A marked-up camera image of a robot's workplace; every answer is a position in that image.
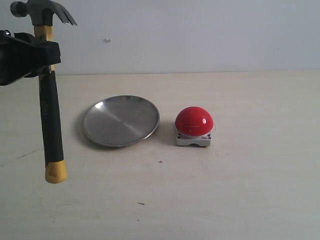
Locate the black yellow claw hammer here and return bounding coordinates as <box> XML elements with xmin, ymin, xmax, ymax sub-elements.
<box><xmin>10</xmin><ymin>0</ymin><xmax>77</xmax><ymax>184</ymax></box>

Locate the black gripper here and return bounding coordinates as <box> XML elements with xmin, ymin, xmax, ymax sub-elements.
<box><xmin>0</xmin><ymin>30</ymin><xmax>61</xmax><ymax>86</ymax></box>

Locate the red dome push button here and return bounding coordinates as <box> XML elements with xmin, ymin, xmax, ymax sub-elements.
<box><xmin>174</xmin><ymin>106</ymin><xmax>215</xmax><ymax>147</ymax></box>

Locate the round steel plate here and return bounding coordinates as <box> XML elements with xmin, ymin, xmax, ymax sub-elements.
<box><xmin>82</xmin><ymin>95</ymin><xmax>160</xmax><ymax>148</ymax></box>

